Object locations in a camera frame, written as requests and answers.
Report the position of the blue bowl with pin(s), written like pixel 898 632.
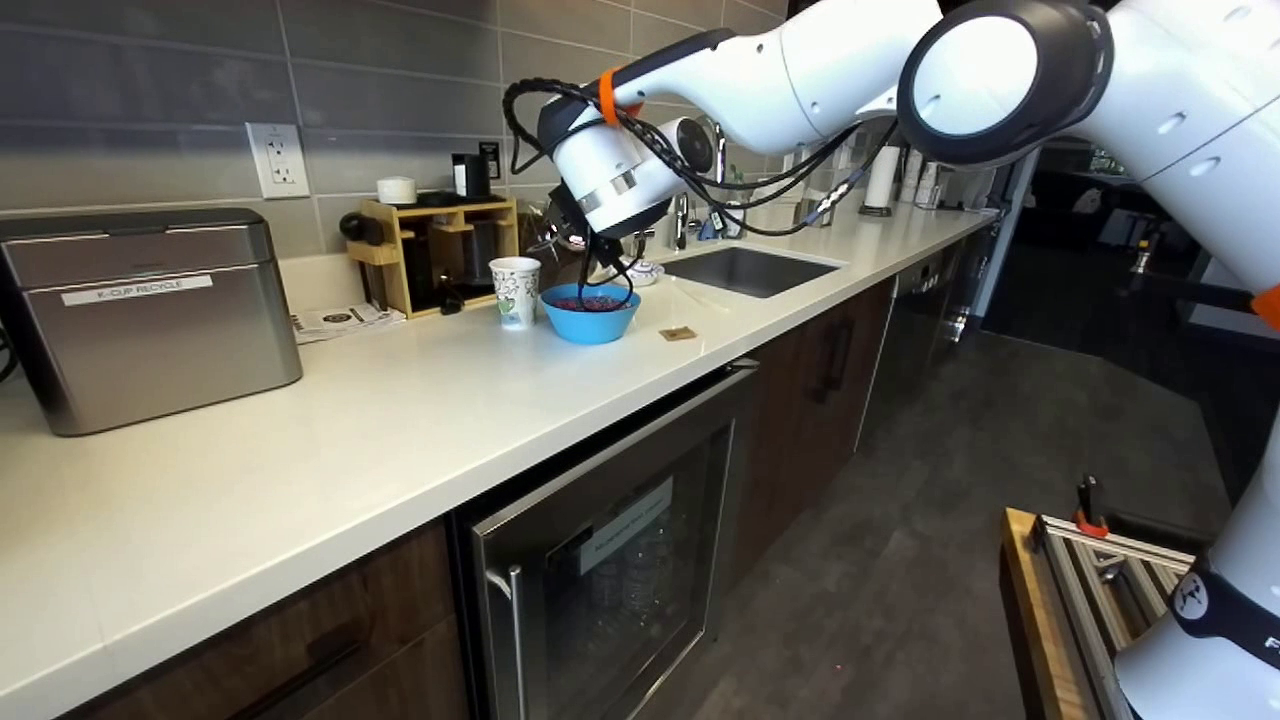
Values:
pixel 586 323

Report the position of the dark steel rice cooker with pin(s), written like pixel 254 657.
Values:
pixel 528 262

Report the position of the white soap bottle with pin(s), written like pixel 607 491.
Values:
pixel 922 183

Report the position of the small white cup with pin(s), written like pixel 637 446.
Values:
pixel 395 190

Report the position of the dark wood drawer cabinet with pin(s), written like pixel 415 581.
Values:
pixel 265 642

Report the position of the wooden countertop organizer rack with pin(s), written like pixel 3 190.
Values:
pixel 443 209

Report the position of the black cylinder canister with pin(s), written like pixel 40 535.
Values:
pixel 475 175

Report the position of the blue patterned plate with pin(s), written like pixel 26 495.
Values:
pixel 647 274

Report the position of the small brown card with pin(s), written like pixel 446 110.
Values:
pixel 676 335

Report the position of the undercounter glass door fridge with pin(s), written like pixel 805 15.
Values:
pixel 603 601

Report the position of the black dishwasher front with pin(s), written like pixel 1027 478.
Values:
pixel 922 335

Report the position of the wooden tool cart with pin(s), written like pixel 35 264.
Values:
pixel 1035 624

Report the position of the white flat packet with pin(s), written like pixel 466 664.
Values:
pixel 342 323

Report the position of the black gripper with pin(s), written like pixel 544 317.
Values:
pixel 586 242

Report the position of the red black clamp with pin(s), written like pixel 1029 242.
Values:
pixel 1089 513

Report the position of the white wall outlet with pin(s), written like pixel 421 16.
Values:
pixel 279 163

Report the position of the chrome faucet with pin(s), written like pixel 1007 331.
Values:
pixel 682 223

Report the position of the white paper cup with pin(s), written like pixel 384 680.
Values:
pixel 513 291

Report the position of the silver toaster oven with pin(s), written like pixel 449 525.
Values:
pixel 144 324

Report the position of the dark background desk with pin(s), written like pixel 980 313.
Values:
pixel 1134 171

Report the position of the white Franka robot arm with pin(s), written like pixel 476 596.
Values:
pixel 801 65

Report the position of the steel undermount sink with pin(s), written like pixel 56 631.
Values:
pixel 755 269

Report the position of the dark wood sink cabinet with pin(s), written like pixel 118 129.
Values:
pixel 801 401

